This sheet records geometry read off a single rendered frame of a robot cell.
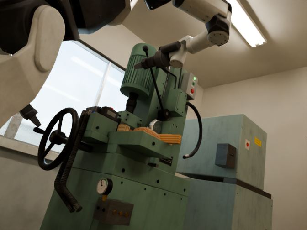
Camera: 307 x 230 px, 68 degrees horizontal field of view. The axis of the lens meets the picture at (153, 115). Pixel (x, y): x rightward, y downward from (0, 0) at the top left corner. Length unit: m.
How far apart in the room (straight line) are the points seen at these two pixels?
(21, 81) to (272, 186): 2.99
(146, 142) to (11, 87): 0.57
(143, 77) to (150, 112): 0.21
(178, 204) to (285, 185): 2.01
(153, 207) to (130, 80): 0.69
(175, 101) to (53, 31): 0.92
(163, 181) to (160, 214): 0.16
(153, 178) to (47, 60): 0.78
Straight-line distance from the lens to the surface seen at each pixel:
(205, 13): 0.87
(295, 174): 3.16
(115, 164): 0.99
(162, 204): 1.24
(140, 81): 1.31
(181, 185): 1.34
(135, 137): 0.95
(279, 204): 3.16
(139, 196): 1.11
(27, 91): 0.55
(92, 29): 0.73
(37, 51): 0.55
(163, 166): 1.38
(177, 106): 1.35
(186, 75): 1.56
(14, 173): 2.48
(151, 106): 1.36
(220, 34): 0.90
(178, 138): 1.00
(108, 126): 1.10
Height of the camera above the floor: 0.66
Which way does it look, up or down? 19 degrees up
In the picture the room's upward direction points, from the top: 14 degrees clockwise
